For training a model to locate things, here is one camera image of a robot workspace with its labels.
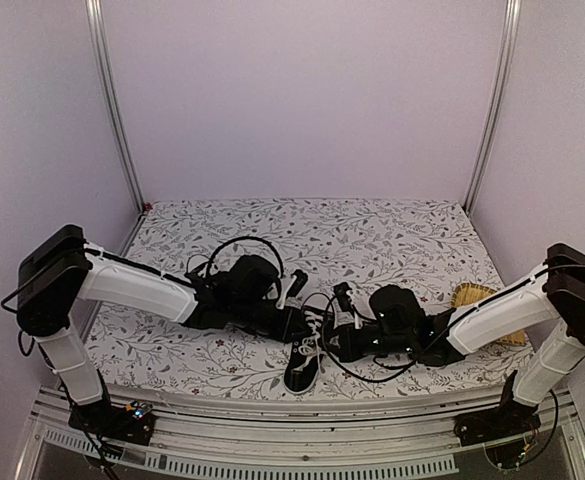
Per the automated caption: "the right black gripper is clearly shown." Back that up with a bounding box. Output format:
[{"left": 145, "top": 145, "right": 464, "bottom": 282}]
[{"left": 318, "top": 322, "right": 414, "bottom": 363}]

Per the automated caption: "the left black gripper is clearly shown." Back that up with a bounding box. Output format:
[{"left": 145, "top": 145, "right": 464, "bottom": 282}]
[{"left": 231, "top": 298, "right": 313, "bottom": 343}]

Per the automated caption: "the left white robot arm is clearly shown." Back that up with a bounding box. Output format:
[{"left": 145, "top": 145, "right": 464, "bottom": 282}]
[{"left": 1, "top": 224, "right": 310, "bottom": 434}]

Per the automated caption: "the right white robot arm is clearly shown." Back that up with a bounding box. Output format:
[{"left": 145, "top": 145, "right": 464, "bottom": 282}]
[{"left": 322, "top": 243, "right": 585, "bottom": 436}]

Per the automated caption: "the floral patterned table mat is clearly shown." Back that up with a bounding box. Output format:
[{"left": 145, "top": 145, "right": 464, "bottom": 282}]
[{"left": 86, "top": 199, "right": 533, "bottom": 401}]

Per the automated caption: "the woven bamboo tray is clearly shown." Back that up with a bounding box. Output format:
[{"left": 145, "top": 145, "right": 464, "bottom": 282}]
[{"left": 450, "top": 282, "right": 526, "bottom": 346}]

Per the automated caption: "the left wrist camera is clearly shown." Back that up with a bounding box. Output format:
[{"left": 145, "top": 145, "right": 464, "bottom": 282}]
[{"left": 275, "top": 269, "right": 308, "bottom": 310}]

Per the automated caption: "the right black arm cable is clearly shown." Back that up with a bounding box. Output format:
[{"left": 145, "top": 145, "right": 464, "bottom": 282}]
[{"left": 321, "top": 299, "right": 448, "bottom": 384}]

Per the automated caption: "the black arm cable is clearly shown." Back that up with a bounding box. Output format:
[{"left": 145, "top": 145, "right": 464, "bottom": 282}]
[
  {"left": 321, "top": 299, "right": 448, "bottom": 384},
  {"left": 206, "top": 235, "right": 284, "bottom": 281}
]

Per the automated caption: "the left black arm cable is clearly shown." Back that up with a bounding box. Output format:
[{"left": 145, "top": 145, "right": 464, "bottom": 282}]
[{"left": 206, "top": 235, "right": 284, "bottom": 281}]

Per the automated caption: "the front aluminium rail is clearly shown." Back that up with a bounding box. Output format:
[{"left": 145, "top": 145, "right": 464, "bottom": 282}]
[{"left": 21, "top": 384, "right": 585, "bottom": 479}]

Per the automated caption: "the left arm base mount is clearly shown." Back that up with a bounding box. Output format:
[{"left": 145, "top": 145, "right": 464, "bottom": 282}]
[{"left": 68, "top": 391, "right": 157, "bottom": 446}]

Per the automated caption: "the right aluminium frame post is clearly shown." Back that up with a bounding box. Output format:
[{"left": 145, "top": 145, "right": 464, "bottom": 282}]
[{"left": 463, "top": 0, "right": 522, "bottom": 217}]

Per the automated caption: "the aluminium frame post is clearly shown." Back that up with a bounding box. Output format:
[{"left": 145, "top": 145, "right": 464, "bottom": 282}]
[
  {"left": 85, "top": 0, "right": 146, "bottom": 214},
  {"left": 463, "top": 0, "right": 522, "bottom": 217}
]

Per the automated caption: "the left aluminium frame post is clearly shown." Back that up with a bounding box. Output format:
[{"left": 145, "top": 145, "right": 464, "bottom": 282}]
[{"left": 85, "top": 0, "right": 146, "bottom": 214}]

